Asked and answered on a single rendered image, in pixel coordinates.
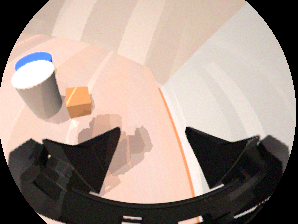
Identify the blue round disc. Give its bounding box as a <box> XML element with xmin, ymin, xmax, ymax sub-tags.
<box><xmin>13</xmin><ymin>52</ymin><xmax>53</xmax><ymax>71</ymax></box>

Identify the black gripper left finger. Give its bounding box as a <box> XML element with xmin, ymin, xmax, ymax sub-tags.
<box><xmin>41</xmin><ymin>127</ymin><xmax>121</xmax><ymax>194</ymax></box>

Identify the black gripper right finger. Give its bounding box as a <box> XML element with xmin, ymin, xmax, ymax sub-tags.
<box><xmin>185</xmin><ymin>127</ymin><xmax>261</xmax><ymax>189</ymax></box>

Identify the grey cylinder with white top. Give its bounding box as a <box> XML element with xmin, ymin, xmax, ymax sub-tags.
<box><xmin>12</xmin><ymin>60</ymin><xmax>63</xmax><ymax>120</ymax></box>

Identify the small orange block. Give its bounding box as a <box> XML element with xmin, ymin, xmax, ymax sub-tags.
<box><xmin>65</xmin><ymin>85</ymin><xmax>92</xmax><ymax>119</ymax></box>

